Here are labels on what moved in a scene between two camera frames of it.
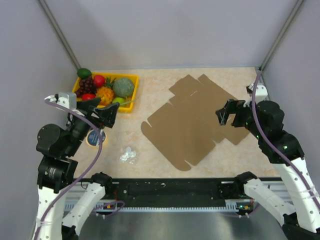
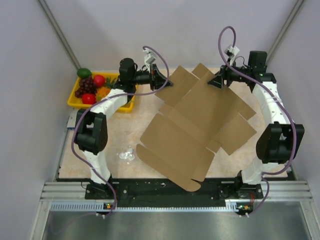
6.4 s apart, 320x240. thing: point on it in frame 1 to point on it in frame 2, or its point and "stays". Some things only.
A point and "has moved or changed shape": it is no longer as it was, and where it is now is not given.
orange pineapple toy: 106,92 stays
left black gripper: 107,114 to 159,80
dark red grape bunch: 87,86 stays
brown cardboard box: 185,132 has moved or changed shape
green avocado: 84,73 stays
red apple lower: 87,96 stays
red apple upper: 99,80 stays
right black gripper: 232,106 to 224,73
